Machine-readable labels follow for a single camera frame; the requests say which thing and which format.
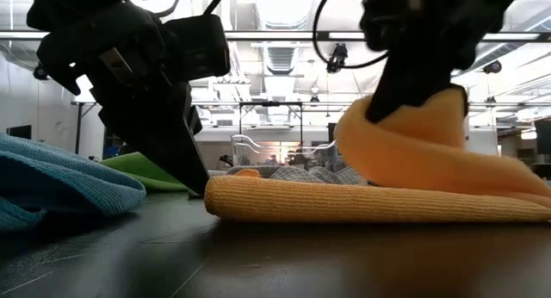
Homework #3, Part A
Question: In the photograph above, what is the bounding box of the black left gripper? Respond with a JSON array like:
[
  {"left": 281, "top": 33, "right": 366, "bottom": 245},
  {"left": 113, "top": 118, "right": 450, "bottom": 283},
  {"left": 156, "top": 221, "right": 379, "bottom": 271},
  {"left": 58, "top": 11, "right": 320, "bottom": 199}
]
[{"left": 36, "top": 11, "right": 211, "bottom": 196}]

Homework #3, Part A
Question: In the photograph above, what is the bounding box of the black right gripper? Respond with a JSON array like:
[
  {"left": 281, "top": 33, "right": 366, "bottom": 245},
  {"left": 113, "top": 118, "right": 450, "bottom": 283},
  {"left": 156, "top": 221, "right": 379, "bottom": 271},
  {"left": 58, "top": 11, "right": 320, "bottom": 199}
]
[{"left": 365, "top": 0, "right": 503, "bottom": 124}]

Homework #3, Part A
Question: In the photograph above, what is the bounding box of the orange microfiber towel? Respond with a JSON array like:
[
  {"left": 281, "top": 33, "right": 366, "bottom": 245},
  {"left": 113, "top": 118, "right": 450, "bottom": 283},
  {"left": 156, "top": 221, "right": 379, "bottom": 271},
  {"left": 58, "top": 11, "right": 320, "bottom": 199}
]
[{"left": 204, "top": 85, "right": 551, "bottom": 224}]

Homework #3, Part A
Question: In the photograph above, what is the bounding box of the light grey microfiber towel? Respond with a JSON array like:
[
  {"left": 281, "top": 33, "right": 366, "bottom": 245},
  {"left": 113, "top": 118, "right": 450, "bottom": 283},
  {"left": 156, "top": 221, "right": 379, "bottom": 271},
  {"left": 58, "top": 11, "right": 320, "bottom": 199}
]
[{"left": 208, "top": 165, "right": 368, "bottom": 186}]

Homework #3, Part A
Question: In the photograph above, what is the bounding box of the light blue microfiber towel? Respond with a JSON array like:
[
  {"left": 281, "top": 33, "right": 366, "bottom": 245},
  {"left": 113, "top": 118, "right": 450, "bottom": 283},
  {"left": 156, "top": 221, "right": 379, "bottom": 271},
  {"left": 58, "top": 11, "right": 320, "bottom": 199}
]
[{"left": 0, "top": 132, "right": 147, "bottom": 234}]

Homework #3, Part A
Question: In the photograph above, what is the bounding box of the green microfiber towel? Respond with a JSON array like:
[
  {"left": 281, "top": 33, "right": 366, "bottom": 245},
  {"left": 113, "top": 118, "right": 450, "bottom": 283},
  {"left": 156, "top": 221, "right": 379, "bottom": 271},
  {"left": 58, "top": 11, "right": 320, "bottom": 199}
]
[{"left": 99, "top": 151, "right": 190, "bottom": 192}]

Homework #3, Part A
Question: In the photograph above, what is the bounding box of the clear plastic bin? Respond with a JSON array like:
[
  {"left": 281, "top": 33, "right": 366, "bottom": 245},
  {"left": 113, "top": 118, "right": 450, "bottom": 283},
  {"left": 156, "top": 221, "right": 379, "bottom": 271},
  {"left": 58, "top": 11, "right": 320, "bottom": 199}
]
[{"left": 231, "top": 133, "right": 345, "bottom": 172}]

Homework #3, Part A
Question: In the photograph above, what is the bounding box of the large dark monitor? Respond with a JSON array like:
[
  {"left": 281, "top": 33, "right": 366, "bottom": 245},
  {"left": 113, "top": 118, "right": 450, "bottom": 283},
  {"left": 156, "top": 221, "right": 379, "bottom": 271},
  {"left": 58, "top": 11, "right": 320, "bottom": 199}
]
[{"left": 535, "top": 119, "right": 551, "bottom": 164}]

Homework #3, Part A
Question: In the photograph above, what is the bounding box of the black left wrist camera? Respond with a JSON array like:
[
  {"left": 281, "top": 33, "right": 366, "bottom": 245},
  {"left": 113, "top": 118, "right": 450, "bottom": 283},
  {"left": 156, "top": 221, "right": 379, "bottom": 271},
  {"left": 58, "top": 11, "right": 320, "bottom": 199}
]
[{"left": 165, "top": 14, "right": 232, "bottom": 82}]

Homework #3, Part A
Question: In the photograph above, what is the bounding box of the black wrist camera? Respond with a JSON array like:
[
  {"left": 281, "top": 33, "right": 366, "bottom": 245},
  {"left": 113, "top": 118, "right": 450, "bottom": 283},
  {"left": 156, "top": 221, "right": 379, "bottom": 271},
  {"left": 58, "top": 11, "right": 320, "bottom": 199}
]
[
  {"left": 360, "top": 0, "right": 417, "bottom": 53},
  {"left": 165, "top": 14, "right": 232, "bottom": 82}
]

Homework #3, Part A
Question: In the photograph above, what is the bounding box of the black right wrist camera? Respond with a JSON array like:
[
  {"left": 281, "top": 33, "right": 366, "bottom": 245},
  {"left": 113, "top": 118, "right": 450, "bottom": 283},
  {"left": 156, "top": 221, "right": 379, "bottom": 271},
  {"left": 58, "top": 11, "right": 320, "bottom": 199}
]
[{"left": 360, "top": 0, "right": 417, "bottom": 53}]

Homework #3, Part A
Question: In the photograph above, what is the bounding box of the black background workbench frame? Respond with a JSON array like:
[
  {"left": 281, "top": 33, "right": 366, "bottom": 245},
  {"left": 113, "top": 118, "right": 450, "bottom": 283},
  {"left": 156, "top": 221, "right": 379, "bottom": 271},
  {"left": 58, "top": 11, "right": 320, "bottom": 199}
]
[{"left": 71, "top": 100, "right": 107, "bottom": 155}]

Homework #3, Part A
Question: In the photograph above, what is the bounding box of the black overhead camera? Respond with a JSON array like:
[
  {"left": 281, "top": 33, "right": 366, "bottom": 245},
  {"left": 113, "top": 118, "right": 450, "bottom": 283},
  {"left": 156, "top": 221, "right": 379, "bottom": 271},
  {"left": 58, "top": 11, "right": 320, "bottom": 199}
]
[{"left": 325, "top": 42, "right": 350, "bottom": 74}]

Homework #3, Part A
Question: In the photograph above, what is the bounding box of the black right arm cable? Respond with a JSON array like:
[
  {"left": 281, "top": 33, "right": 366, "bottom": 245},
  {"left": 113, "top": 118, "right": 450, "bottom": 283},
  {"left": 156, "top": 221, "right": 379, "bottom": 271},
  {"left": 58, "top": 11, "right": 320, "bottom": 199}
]
[{"left": 313, "top": 0, "right": 391, "bottom": 70}]

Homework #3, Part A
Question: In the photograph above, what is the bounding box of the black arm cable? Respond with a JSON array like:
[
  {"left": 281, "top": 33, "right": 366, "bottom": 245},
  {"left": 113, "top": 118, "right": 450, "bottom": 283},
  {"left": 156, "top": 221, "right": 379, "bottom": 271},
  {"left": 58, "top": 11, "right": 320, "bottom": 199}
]
[
  {"left": 152, "top": 0, "right": 232, "bottom": 19},
  {"left": 313, "top": 0, "right": 391, "bottom": 70}
]

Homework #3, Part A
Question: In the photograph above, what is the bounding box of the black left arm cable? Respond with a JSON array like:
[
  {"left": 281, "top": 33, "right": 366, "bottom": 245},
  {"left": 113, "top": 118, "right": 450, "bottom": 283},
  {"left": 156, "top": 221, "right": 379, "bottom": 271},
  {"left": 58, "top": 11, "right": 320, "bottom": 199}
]
[{"left": 152, "top": 0, "right": 232, "bottom": 19}]

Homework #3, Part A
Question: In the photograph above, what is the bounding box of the small dark wall screen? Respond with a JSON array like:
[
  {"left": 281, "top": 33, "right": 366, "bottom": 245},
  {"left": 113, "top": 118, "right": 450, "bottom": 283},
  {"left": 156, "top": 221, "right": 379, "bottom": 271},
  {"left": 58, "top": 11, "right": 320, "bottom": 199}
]
[{"left": 6, "top": 124, "right": 33, "bottom": 142}]

